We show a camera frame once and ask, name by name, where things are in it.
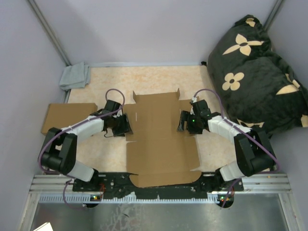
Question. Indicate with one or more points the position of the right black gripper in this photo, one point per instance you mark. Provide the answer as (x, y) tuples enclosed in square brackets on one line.
[(185, 117)]

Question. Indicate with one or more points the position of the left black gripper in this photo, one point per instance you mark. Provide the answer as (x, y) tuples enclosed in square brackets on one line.
[(125, 128)]

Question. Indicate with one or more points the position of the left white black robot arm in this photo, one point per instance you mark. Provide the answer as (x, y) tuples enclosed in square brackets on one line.
[(59, 150)]

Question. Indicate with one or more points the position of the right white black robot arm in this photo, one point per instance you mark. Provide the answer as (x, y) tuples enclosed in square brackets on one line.
[(253, 150)]

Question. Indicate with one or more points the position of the small closed cardboard box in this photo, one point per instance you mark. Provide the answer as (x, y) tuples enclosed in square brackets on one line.
[(60, 115)]

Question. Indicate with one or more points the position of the grey folded cloth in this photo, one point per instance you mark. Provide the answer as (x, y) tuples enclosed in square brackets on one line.
[(75, 76)]

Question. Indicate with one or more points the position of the black floral pillow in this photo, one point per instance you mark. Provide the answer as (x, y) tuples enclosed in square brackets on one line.
[(257, 87)]

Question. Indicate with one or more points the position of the white paper corner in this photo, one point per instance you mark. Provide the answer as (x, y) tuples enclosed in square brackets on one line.
[(44, 227)]

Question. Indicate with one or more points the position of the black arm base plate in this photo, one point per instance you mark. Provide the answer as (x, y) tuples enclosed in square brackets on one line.
[(119, 185)]

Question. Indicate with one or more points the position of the aluminium frame rail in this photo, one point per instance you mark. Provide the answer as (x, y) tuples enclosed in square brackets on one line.
[(57, 189)]

